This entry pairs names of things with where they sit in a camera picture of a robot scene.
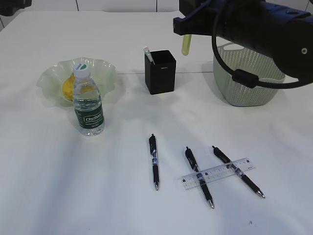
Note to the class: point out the teal utility knife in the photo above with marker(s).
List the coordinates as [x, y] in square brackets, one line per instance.
[148, 54]

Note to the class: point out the translucent green wavy glass plate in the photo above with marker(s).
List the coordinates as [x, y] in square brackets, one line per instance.
[51, 81]

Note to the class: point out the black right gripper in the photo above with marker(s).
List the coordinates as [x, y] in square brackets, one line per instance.
[198, 17]

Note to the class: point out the black pen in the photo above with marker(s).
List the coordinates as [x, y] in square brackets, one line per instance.
[226, 160]
[153, 152]
[193, 163]

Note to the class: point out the black pen left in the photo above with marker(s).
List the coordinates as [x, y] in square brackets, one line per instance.
[153, 152]

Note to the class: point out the yellow-green utility knife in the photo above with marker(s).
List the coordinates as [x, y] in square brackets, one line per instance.
[186, 44]

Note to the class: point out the black pen right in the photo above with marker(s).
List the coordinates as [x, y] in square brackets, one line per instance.
[226, 160]

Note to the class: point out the green woven plastic basket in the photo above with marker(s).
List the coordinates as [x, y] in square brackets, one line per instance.
[238, 57]

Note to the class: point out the clear plastic ruler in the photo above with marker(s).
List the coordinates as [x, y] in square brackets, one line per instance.
[215, 174]

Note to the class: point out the clear water bottle green label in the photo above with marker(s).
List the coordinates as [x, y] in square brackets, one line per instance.
[87, 101]

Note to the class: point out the yellow pear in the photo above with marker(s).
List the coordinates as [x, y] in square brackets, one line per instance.
[68, 87]

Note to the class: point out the black square pen holder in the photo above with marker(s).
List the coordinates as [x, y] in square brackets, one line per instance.
[160, 75]

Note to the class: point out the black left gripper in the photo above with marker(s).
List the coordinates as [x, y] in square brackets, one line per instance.
[10, 7]

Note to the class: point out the black pen middle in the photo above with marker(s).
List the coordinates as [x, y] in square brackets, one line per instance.
[193, 163]

